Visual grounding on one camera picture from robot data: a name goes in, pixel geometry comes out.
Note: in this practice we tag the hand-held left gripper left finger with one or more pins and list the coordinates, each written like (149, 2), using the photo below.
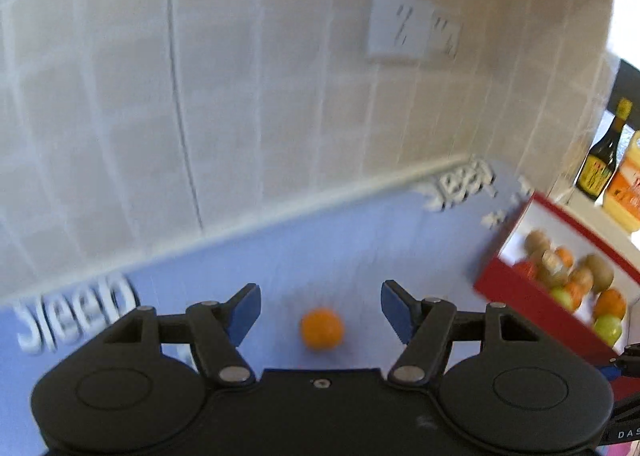
(247, 308)

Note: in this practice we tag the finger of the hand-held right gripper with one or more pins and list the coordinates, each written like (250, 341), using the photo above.
(627, 360)

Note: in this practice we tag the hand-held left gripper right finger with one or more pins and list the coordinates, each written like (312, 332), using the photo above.
(395, 308)

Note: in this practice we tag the green apple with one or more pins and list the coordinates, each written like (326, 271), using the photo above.
(607, 328)
(561, 299)

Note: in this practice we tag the large orange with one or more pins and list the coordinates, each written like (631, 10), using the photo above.
(610, 303)

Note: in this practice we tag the small tangerine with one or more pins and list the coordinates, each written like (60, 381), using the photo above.
(322, 328)

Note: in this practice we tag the small orange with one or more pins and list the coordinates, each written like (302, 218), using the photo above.
(576, 293)
(565, 255)

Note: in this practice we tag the red box white inside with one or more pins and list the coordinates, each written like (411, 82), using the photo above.
(530, 306)

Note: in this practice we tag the red round fruit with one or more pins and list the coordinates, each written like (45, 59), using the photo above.
(525, 268)

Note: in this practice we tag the blue printed mat pink edge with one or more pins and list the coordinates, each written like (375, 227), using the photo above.
(210, 276)

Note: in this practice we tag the orange juice carton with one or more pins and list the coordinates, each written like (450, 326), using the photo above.
(625, 186)

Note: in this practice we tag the dark sauce bottle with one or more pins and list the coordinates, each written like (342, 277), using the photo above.
(600, 156)

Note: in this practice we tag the white wall socket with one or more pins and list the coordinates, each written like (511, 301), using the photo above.
(446, 34)
(392, 31)

